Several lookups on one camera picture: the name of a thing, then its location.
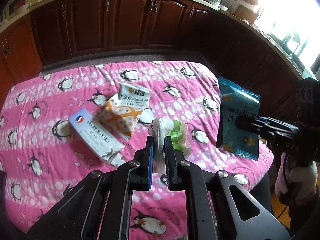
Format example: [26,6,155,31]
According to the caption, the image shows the kitchen faucet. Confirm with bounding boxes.
[286,32,307,60]

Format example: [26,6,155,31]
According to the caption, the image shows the beige orange wrapper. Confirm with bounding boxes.
[97,93,147,141]

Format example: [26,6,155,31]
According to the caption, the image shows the pink penguin table cloth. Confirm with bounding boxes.
[1,61,273,232]

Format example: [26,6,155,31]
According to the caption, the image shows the cream microwave oven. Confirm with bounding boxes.
[3,0,38,21]

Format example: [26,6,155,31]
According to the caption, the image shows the white blue medicine box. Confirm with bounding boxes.
[68,108,126,167]

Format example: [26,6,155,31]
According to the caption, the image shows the teal snack bag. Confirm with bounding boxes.
[216,77,260,160]

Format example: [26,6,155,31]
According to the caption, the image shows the white green wrapper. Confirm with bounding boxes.
[118,83,151,110]

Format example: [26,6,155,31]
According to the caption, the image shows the lower wooden kitchen cabinets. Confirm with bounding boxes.
[1,0,302,122]

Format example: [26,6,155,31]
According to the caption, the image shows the white paper tissue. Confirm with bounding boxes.
[147,116,194,173]

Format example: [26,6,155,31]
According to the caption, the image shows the wooden cutting board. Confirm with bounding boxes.
[233,5,258,25]

